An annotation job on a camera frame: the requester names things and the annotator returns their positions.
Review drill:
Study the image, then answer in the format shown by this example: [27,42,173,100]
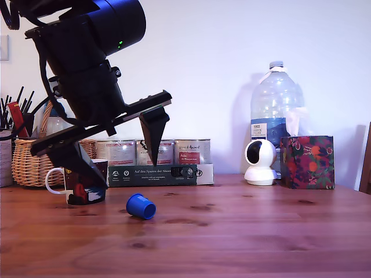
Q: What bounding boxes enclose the blue coffee capsule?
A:
[126,193,157,221]

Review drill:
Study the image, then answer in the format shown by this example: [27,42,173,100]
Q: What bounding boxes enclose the dark printed mug white inside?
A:
[45,158,108,206]

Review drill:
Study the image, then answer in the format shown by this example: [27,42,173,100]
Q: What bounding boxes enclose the silver can black logo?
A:
[136,138,174,167]

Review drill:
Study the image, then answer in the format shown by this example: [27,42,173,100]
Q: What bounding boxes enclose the silver can pale label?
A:
[95,140,136,167]

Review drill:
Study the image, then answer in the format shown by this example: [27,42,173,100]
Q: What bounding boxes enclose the white bottle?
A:
[46,117,73,137]

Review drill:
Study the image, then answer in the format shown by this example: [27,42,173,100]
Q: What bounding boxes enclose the silver can red label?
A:
[173,138,211,166]

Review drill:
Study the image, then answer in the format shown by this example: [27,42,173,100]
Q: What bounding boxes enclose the dark printed cardboard tray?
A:
[107,163,214,188]

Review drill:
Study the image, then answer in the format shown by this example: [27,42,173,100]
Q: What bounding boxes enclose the wicker basket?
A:
[11,100,98,188]

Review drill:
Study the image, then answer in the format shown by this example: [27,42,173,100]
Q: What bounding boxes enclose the black flat utensil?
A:
[17,112,35,139]

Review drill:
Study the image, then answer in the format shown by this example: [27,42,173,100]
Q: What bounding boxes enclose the thin black stick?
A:
[22,90,35,114]
[0,97,8,130]
[14,85,26,105]
[6,94,13,130]

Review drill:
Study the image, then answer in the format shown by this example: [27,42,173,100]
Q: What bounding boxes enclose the white printed carton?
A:
[0,129,14,188]

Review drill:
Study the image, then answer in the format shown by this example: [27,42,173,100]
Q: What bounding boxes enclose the red printed packet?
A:
[6,101,30,138]

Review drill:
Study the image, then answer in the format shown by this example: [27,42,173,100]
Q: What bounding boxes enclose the large clear water bottle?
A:
[249,60,305,179]

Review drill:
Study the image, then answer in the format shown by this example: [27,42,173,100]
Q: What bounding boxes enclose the pale tissue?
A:
[285,106,310,137]

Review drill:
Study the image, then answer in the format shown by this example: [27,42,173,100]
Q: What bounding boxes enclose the floral tissue box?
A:
[279,134,336,191]

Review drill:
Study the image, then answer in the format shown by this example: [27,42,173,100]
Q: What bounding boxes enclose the brown wooden chair back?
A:
[358,121,371,195]

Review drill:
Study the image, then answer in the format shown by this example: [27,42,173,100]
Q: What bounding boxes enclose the thin black camera cable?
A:
[30,53,81,128]

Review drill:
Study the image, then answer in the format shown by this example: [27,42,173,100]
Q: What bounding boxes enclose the white wall switch plate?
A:
[0,34,10,61]

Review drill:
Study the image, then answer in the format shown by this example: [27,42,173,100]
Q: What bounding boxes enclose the small white round camera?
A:
[243,138,278,186]

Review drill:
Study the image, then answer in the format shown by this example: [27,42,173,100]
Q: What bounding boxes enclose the thick black sleeved cable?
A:
[0,0,21,31]

